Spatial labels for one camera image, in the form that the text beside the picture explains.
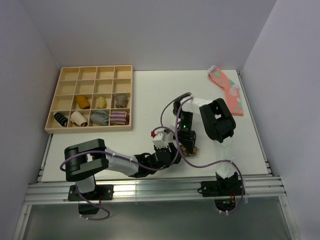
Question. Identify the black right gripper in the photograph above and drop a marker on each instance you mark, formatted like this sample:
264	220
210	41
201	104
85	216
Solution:
188	140

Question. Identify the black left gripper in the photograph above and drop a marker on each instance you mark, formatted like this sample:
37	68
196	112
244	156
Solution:
172	149

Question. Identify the brown argyle sock pair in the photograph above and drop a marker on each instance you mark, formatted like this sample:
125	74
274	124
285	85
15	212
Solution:
187	153

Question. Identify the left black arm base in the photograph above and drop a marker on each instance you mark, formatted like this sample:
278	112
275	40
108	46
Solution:
102	192

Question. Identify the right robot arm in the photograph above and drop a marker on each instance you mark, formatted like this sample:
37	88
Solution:
218	122

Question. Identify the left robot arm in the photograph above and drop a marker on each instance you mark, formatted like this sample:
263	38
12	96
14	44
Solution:
84	160

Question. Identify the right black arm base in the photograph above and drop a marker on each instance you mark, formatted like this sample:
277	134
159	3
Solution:
222	187

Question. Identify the purple striped rolled sock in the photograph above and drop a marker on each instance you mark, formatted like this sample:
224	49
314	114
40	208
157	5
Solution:
119	118

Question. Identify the pink patterned sock pair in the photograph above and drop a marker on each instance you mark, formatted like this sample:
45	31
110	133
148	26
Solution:
231	90

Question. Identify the grey beige rolled sock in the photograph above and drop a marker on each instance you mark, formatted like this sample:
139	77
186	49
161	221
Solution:
121	101

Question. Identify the grey blue rolled sock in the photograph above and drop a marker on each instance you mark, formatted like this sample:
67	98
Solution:
100	117

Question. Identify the pale yellow rolled sock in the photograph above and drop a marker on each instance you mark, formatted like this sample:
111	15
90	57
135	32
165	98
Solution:
101	103

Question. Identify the wooden compartment tray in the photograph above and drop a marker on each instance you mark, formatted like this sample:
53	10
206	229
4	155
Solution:
92	82

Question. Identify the cream rolled sock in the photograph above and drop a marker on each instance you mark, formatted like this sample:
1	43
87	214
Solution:
78	119

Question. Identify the mustard rolled sock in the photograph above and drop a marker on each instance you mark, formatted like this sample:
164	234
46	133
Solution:
82	102

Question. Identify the black white striped rolled sock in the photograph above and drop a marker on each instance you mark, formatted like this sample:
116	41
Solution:
61	119

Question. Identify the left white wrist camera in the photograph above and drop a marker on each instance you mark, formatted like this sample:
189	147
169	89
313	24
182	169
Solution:
161	139

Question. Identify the aluminium rail frame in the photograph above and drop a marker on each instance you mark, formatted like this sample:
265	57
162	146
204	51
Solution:
172	187

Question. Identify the black box under rail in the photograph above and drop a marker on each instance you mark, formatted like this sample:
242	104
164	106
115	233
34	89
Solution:
86	209

